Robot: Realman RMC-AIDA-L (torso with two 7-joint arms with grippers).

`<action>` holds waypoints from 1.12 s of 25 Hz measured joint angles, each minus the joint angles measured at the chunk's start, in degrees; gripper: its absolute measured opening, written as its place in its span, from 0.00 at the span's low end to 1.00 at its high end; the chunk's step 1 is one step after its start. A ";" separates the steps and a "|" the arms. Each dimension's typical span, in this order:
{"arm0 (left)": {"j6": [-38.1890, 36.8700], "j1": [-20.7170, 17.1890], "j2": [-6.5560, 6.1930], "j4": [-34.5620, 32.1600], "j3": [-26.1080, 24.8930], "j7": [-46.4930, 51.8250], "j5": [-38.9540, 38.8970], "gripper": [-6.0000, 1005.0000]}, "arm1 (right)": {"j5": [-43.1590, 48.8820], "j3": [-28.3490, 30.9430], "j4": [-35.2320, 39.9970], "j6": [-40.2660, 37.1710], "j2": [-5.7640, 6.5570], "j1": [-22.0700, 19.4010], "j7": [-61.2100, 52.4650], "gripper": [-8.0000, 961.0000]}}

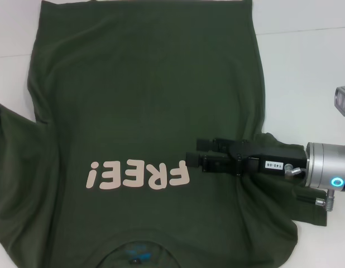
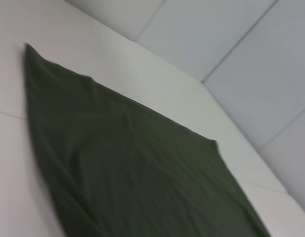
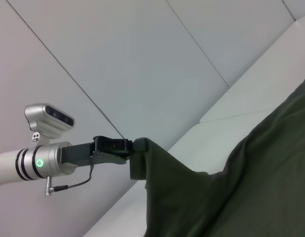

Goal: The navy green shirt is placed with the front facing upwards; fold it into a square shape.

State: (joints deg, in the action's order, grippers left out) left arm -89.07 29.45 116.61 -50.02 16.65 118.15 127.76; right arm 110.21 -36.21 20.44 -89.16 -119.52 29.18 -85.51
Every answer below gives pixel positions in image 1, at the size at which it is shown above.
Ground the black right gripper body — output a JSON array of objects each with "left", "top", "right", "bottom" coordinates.
[{"left": 229, "top": 138, "right": 309, "bottom": 178}]

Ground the dark green printed T-shirt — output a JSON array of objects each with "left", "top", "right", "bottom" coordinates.
[{"left": 0, "top": 0, "right": 328, "bottom": 268}]

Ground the silver elbow plug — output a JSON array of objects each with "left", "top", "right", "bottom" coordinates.
[{"left": 284, "top": 164, "right": 306, "bottom": 179}]

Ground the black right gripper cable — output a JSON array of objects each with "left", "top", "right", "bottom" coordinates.
[{"left": 296, "top": 194, "right": 317, "bottom": 204}]

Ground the silver threaded cable connector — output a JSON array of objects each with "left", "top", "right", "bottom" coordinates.
[{"left": 314, "top": 189, "right": 336, "bottom": 210}]

